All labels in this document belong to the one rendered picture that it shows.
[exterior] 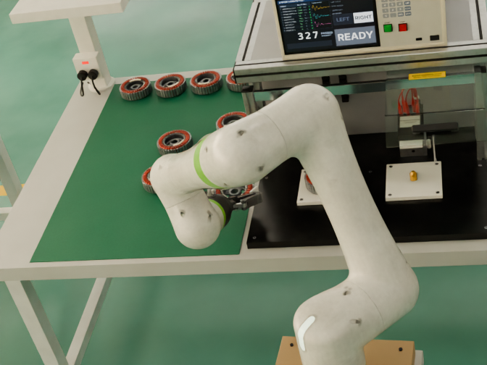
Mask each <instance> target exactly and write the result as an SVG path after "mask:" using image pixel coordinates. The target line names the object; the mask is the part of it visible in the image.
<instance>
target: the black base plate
mask: <svg viewBox="0 0 487 365"><path fill-rule="evenodd" d="M348 137H349V140H350V143H351V147H352V149H353V151H354V155H355V157H356V159H357V163H358V165H359V168H360V170H361V172H362V175H363V178H364V179H365V182H366V184H367V187H368V189H369V191H370V194H371V196H372V198H373V200H374V202H375V205H376V206H377V208H378V211H379V212H380V215H381V216H382V218H383V221H384V222H385V224H386V226H387V228H388V230H389V232H390V234H391V235H392V237H393V239H394V241H395V242H396V243H411V242H430V241H448V240H483V239H487V159H485V158H482V160H478V156H477V142H469V143H447V144H436V156H437V161H441V176H442V193H443V198H433V199H418V200H404V201H386V165H387V164H405V163H417V162H430V161H434V158H433V145H431V148H430V149H428V148H427V154H428V155H427V156H405V157H401V156H400V148H399V147H390V148H386V133H368V134H356V135H348ZM303 169H304V168H303V166H302V165H301V162H300V161H299V160H298V159H297V158H296V157H291V158H289V159H287V160H285V161H284V162H283V163H282V164H280V165H279V166H277V167H276V168H275V169H274V170H273V171H271V172H270V173H269V174H267V175H266V176H264V177H263V178H262V179H261V180H260V181H259V192H260V193H262V203H260V204H257V205H255V206H254V210H253V214H252V218H251V224H250V228H249V234H248V238H247V241H246V244H247V248H248V249H252V248H287V247H305V246H339V245H340V243H339V241H338V238H337V236H336V233H335V231H334V229H333V226H332V224H331V222H330V220H329V217H328V215H327V213H326V211H325V208H324V206H323V205H322V204H320V205H305V206H297V198H298V193H299V184H300V179H301V171H302V170H303Z"/></svg>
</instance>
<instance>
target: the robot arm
mask: <svg viewBox="0 0 487 365"><path fill-rule="evenodd" d="M291 157H296V158H297V159H298V160H299V161H300V162H301V165H302V166H303V168H304V170H305V172H306V173H307V175H308V177H309V179H310V180H311V182H312V184H313V186H314V188H315V190H316V192H317V194H318V196H319V198H320V200H321V202H322V204H323V206H324V208H325V211H326V213H327V215H328V217H329V220H330V222H331V224H332V226H333V229H334V231H335V233H336V236H337V238H338V241H339V243H340V246H341V249H342V251H343V254H344V257H345V259H346V263H347V266H348V268H349V276H348V277H347V278H346V279H345V280H344V281H343V282H341V283H340V284H338V285H337V286H335V287H333V288H331V289H328V290H326V291H323V292H321V293H319V294H318V295H315V296H313V297H311V298H309V299H308V300H306V301H305V302H303V304H302V305H300V307H298V309H297V310H296V313H295V315H294V332H295V336H296V341H297V345H298V348H299V353H300V356H301V362H302V364H303V365H366V360H365V352H364V346H365V345H366V344H368V343H369V342H370V341H371V340H373V339H374V338H375V337H377V336H378V335H379V334H380V333H382V332H383V331H385V330H386V329H388V328H389V327H390V326H391V325H392V324H394V323H395V322H397V321H398V320H399V319H401V318H402V317H403V316H404V315H406V314H407V313H409V312H410V311H411V310H412V308H413V307H414V306H415V304H416V302H417V299H418V295H419V283H418V280H417V276H416V274H415V273H414V271H413V270H412V268H411V266H410V265H409V264H408V262H407V260H406V259H405V258H404V255H403V254H402V252H401V251H400V249H399V247H398V246H397V244H396V242H395V241H394V239H393V237H392V235H391V234H390V232H389V230H388V228H387V226H386V224H385V222H384V221H383V218H382V216H381V215H380V212H379V211H378V208H377V206H376V205H375V202H374V200H373V198H372V196H371V194H370V191H369V189H368V187H367V184H366V182H365V179H364V178H363V175H362V172H361V170H360V168H359V165H358V163H357V159H356V157H355V155H354V151H353V149H352V147H351V143H350V140H349V137H348V134H347V131H346V127H345V124H344V120H343V117H342V114H341V110H340V107H339V104H338V102H337V100H336V97H335V96H334V95H333V94H332V93H331V92H330V91H329V90H328V89H326V88H324V87H322V86H321V85H317V84H312V83H306V84H301V85H298V86H296V87H294V88H292V89H291V90H289V91H288V92H286V93H285V94H283V95H282V96H281V97H279V98H278V99H276V100H274V101H273V102H272V103H270V104H268V105H267V106H265V107H263V108H262V109H260V110H259V111H257V112H255V113H253V114H250V115H248V116H246V117H244V118H242V119H239V120H237V121H235V122H233V123H230V124H229V125H226V126H224V127H222V128H220V129H219V130H216V131H215V132H213V133H210V134H207V135H205V136H204V137H203V138H201V139H200V141H199V142H198V143H197V144H195V145H194V146H193V147H191V148H190V149H188V150H186V151H183V152H180V153H178V154H166V155H164V156H161V157H160V158H158V159H157V160H156V161H155V163H154V164H153V166H152V168H151V171H150V181H151V185H152V187H153V189H154V190H155V192H156V194H157V195H158V196H159V199H160V201H161V202H162V204H163V206H164V207H165V209H166V211H167V214H168V216H169V218H170V221H171V222H172V226H173V228H174V231H175V234H176V236H177V238H178V240H179V241H180V242H181V243H182V244H183V245H185V246H186V247H188V248H192V249H203V248H207V247H209V246H210V245H212V244H213V243H214V242H215V241H216V239H217V238H218V236H219V234H220V231H221V230H222V229H223V228H224V227H225V226H226V225H227V224H228V223H229V221H230V218H231V214H232V211H233V210H236V209H238V208H240V207H241V209H242V210H243V211H245V210H247V209H248V208H250V207H252V206H255V205H257V204H260V203H262V193H260V192H259V186H256V187H254V188H253V189H252V190H251V191H250V192H249V193H248V194H246V195H242V196H238V197H237V196H231V197H225V196H224V195H221V194H214V191H215V189H218V190H227V189H230V188H236V187H241V186H245V185H251V184H253V183H256V182H258V181H259V180H261V179H262V178H263V177H264V176H266V175H267V174H269V173H270V172H271V171H273V170H274V169H275V168H276V167H277V166H279V165H280V164H282V163H283V162H284V161H285V160H287V159H289V158H291ZM203 189H207V192H206V191H204V190H203Z"/></svg>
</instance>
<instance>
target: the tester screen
mask: <svg viewBox="0 0 487 365"><path fill-rule="evenodd" d="M278 9H279V13H280V21H281V25H282V30H283V37H284V41H285V46H286V53H287V52H295V51H311V50H319V49H334V48H342V47H350V46H366V45H374V44H378V43H377V36H376V29H375V36H376V43H363V44H354V45H346V46H336V37H335V31H334V30H335V29H344V28H358V27H366V26H375V16H374V9H373V2H372V0H285V1H278ZM371 11H372V13H373V20H374V22H361V23H353V24H345V25H334V23H333V15H336V14H350V13H358V12H371ZM318 30H319V34H320V38H319V39H312V40H303V41H298V40H297V35H296V33H302V32H309V31H318ZM329 40H332V46H316V47H308V48H300V49H288V47H287V44H290V43H305V42H313V41H329Z"/></svg>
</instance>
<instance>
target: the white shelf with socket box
mask: <svg viewBox="0 0 487 365"><path fill-rule="evenodd" d="M129 1H130V0H19V1H18V2H17V4H16V6H15V7H14V9H13V10H12V11H11V12H10V13H9V17H10V19H11V21H12V24H18V23H25V22H38V21H46V20H59V19H66V18H68V19H69V21H70V25H71V28H72V31H73V34H74V36H75V40H76V43H77V45H78V49H79V52H80V53H77V54H75V56H74V57H73V59H72V60H73V63H74V65H75V69H76V72H77V74H78V75H77V77H78V79H79V80H80V83H81V87H80V95H81V96H84V90H83V81H84V80H89V81H90V82H87V83H88V88H89V90H90V91H91V92H94V93H98V94H99V95H101V93H100V92H103V91H107V90H109V89H110V88H112V87H113V86H114V84H115V79H114V78H113V77H111V76H110V74H109V70H108V67H107V63H106V61H105V58H104V54H103V51H102V49H101V45H100V43H99V39H98V36H97V33H96V29H95V27H94V24H93V20H92V17H91V16H94V15H100V14H114V13H121V12H124V10H125V8H126V6H127V4H128V2H129ZM81 92H82V93H83V95H82V93H81Z"/></svg>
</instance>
